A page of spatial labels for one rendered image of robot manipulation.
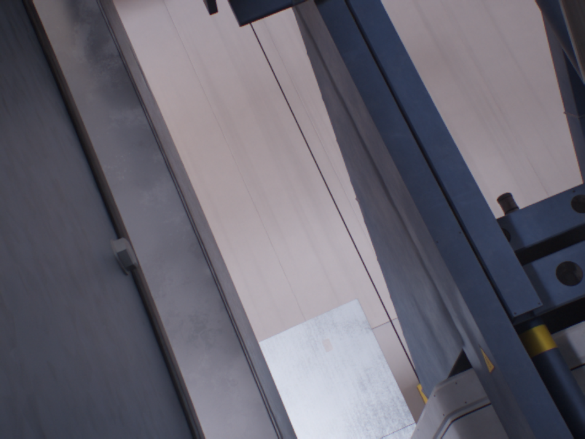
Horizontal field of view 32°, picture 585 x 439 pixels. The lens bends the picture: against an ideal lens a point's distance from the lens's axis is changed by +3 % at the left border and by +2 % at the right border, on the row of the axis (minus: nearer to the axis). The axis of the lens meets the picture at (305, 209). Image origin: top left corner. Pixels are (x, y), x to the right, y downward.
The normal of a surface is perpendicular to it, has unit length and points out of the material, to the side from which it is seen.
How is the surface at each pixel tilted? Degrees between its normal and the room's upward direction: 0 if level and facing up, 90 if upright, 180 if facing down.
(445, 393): 90
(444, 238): 90
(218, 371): 90
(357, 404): 90
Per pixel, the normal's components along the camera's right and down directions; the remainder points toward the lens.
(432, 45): -0.08, -0.33
